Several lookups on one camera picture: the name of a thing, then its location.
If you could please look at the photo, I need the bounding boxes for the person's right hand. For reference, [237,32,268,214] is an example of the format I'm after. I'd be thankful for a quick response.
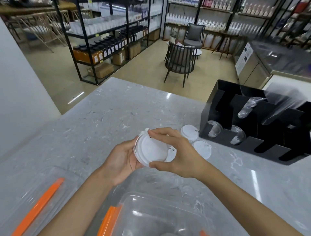
[148,127,210,181]

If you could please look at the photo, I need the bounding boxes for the person's left hand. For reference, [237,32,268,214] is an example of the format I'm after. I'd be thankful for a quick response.
[101,137,146,188]

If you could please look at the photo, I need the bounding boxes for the white plastic cup lid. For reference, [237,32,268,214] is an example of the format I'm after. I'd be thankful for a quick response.
[165,145,177,163]
[192,140,212,160]
[180,125,200,142]
[134,128,170,168]

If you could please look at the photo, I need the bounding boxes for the person's right forearm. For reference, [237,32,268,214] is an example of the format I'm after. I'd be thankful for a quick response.
[194,162,303,236]

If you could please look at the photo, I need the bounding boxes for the person's left forearm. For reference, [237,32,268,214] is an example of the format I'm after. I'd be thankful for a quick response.
[43,169,115,236]

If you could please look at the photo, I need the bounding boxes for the clear storage box orange latches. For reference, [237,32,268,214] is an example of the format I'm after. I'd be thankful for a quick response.
[97,192,220,236]

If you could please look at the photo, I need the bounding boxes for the stack of clear dome lids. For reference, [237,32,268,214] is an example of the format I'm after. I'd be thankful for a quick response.
[207,120,223,139]
[230,125,246,146]

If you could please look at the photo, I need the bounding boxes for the large flat cardboard box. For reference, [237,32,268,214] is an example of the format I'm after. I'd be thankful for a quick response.
[87,63,115,79]

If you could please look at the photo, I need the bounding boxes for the small cardboard box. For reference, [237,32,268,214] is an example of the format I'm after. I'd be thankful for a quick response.
[112,49,127,66]

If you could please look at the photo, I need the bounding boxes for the black cup lid organizer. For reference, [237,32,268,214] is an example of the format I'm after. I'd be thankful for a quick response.
[199,79,311,166]

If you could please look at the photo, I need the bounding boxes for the tall cardboard box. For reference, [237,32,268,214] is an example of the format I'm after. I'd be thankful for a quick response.
[127,42,141,59]

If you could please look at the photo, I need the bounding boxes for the row of dark labelled bottles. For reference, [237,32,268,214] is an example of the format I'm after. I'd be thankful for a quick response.
[72,25,149,65]

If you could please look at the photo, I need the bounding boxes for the black slatted armchair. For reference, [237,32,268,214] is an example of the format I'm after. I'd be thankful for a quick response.
[164,42,196,88]

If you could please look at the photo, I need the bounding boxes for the small sleeved stack of cups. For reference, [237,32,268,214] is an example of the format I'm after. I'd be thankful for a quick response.
[237,96,267,119]

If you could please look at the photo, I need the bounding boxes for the clear box lid orange latch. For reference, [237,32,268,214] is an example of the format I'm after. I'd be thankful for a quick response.
[0,166,84,236]

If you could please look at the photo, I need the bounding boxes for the black metal shelf rack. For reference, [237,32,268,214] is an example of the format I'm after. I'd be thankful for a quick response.
[53,0,164,86]

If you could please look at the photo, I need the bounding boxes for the potted plant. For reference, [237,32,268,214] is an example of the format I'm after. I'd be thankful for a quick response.
[169,29,180,44]

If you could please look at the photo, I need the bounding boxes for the row of white bottles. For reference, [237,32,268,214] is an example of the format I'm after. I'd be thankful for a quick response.
[69,11,161,35]

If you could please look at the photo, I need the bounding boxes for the grey upholstered armchair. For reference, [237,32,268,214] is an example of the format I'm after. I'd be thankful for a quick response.
[183,23,205,49]

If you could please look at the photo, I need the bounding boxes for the white printed sheets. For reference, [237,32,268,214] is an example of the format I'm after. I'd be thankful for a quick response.
[235,42,254,76]

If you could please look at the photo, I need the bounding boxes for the large sleeved stack of cups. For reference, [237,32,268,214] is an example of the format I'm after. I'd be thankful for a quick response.
[261,82,309,126]

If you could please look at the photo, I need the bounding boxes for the light wooden chair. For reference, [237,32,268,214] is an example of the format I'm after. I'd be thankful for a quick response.
[14,10,71,53]

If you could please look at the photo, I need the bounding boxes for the stainless steel counter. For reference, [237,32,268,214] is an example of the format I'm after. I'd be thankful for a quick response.
[234,39,311,91]

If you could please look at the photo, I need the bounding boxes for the dark shelf with packets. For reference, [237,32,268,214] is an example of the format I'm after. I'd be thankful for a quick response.
[273,0,311,50]

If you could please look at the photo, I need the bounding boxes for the wall shelf of white bottles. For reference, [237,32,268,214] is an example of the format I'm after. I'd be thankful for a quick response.
[165,0,276,60]

